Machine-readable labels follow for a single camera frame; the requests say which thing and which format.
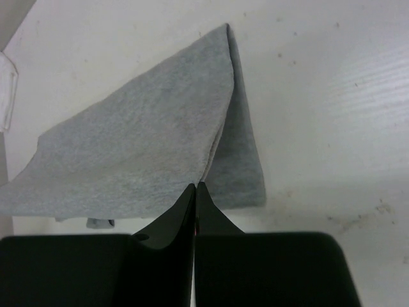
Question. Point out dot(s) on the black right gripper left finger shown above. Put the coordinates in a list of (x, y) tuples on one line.
[(152, 267)]

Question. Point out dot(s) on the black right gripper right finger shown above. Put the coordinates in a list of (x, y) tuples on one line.
[(234, 268)]

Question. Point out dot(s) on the grey tank top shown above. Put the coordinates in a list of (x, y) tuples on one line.
[(184, 121)]

